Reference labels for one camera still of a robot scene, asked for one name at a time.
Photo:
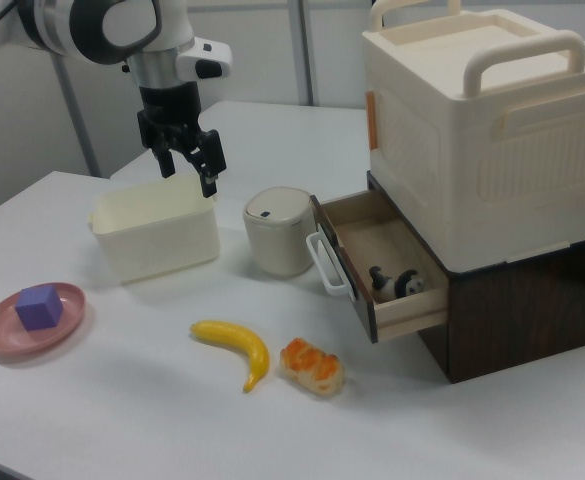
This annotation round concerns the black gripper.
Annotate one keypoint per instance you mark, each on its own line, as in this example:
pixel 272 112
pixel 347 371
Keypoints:
pixel 167 112

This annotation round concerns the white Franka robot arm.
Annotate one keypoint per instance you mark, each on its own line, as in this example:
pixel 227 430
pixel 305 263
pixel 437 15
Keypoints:
pixel 122 25

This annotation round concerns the cream open plastic bin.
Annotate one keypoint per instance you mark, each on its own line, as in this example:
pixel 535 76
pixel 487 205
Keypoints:
pixel 157 230

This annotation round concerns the small cream lidded trash can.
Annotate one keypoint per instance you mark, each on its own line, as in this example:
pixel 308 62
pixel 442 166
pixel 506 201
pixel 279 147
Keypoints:
pixel 277 232

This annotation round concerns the yellow toy banana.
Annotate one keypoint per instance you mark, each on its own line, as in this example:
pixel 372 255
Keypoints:
pixel 244 345

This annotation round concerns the purple cube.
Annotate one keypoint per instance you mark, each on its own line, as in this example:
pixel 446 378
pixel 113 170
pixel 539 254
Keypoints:
pixel 38 307

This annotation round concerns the pink plastic plate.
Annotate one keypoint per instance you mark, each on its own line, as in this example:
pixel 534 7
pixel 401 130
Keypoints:
pixel 32 320

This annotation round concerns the panda plush toy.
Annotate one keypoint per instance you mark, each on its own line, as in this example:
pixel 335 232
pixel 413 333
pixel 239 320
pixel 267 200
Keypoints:
pixel 399 284

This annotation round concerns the orange glazed toy bread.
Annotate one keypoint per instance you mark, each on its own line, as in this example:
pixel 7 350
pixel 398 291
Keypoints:
pixel 312 372

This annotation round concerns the cream plastic storage box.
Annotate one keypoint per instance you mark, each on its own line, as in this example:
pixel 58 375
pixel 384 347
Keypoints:
pixel 482 130

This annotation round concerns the dark wood cabinet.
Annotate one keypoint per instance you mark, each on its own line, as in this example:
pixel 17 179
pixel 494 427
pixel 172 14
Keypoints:
pixel 522 320

